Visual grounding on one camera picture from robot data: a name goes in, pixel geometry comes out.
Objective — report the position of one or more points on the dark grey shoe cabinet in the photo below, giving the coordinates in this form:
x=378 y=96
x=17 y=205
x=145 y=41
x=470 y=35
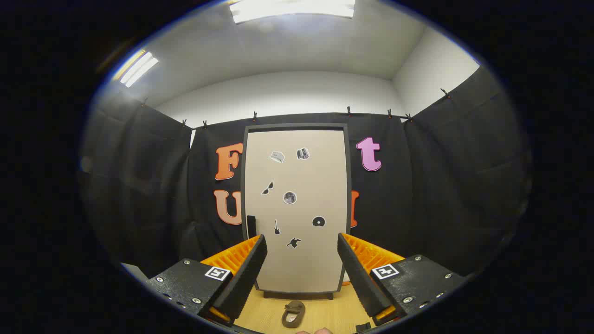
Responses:
x=297 y=126

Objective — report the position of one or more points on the black backdrop cloth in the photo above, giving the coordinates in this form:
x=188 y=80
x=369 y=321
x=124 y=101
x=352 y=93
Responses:
x=417 y=185

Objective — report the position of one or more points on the row of small cloth clips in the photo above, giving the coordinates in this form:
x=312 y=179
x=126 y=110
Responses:
x=255 y=115

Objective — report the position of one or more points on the brown fuzzy shoe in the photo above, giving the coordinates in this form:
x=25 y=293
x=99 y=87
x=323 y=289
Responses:
x=294 y=306

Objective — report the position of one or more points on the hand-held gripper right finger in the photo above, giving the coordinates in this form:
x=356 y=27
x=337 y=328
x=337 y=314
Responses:
x=359 y=278

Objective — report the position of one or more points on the large ceiling light panel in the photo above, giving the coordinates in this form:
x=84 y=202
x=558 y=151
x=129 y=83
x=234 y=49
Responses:
x=292 y=9

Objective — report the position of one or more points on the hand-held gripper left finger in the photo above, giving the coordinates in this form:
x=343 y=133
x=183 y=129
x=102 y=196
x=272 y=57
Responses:
x=246 y=278

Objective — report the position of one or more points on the narrow ceiling light strip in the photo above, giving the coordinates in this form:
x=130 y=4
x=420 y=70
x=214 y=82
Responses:
x=139 y=69

